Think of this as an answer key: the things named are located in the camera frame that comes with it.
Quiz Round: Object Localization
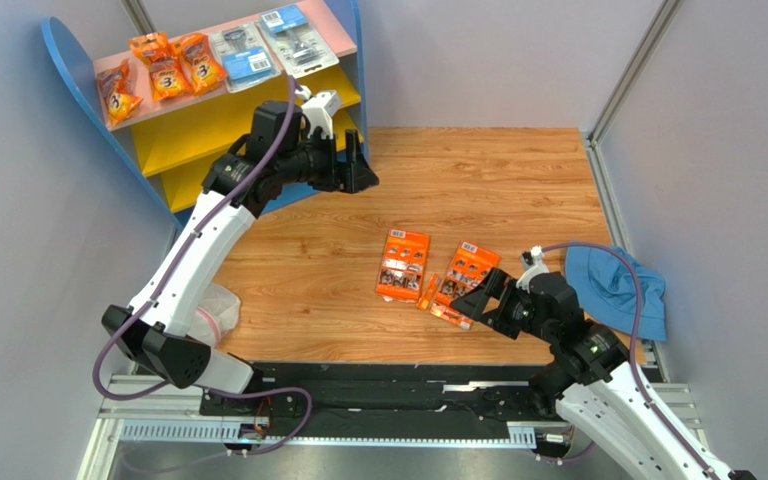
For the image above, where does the white plastic bag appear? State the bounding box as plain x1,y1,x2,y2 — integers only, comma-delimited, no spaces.
187,283,242,347

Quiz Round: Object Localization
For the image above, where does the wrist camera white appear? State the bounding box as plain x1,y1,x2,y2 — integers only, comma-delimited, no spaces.
516,245,550,292
295,86,343,140

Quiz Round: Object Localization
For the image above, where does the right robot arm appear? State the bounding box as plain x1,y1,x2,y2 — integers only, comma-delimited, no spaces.
452,268,754,479

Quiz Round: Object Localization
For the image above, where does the small orange razor pack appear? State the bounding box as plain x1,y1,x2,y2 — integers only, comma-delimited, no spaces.
416,273,441,311

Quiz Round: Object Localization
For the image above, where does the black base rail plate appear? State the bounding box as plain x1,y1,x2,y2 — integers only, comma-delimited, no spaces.
199,361,566,441

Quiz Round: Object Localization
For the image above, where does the razor blister pack on shelf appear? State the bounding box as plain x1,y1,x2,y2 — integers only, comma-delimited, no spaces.
208,22,280,94

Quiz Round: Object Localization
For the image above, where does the blue bucket hat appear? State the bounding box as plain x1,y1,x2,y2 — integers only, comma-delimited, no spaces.
564,246,667,342

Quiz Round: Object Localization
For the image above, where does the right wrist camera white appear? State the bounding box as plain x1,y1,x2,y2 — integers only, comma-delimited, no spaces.
516,245,550,292

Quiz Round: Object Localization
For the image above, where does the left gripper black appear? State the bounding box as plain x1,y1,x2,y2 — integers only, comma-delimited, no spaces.
277,129,379,194

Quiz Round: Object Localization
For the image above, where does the blue shelf with coloured boards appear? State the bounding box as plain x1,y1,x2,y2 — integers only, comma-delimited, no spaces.
41,1,368,227

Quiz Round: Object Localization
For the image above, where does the orange razor box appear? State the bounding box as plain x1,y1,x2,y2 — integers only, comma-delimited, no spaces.
375,229,431,303
430,242,501,330

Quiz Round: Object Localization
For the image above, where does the blue Gillette razor blister pack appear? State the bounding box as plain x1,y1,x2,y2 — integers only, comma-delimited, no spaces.
258,4,339,79

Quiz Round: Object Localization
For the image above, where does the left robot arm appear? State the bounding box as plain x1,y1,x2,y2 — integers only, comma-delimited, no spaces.
102,90,379,395

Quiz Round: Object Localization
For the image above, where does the orange BIC razor bag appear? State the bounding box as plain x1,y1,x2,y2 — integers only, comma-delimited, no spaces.
96,59,143,126
171,33,227,96
128,31,193,102

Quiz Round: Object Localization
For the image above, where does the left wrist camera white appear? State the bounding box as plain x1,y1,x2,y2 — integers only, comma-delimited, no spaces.
295,86,343,140

